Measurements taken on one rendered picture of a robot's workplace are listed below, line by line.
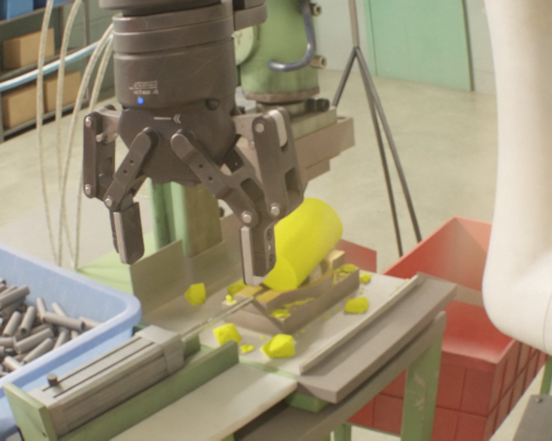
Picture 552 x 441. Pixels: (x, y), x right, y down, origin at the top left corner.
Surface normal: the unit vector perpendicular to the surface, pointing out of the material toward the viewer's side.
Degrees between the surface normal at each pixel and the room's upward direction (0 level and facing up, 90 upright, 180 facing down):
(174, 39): 90
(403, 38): 90
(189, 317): 0
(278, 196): 94
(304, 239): 49
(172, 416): 0
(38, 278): 81
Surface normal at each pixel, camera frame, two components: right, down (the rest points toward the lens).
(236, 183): 0.64, -0.53
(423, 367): -0.60, 0.32
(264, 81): -0.40, 0.35
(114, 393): 0.80, 0.16
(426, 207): -0.07, -0.94
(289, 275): -0.56, 0.57
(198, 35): 0.50, 0.27
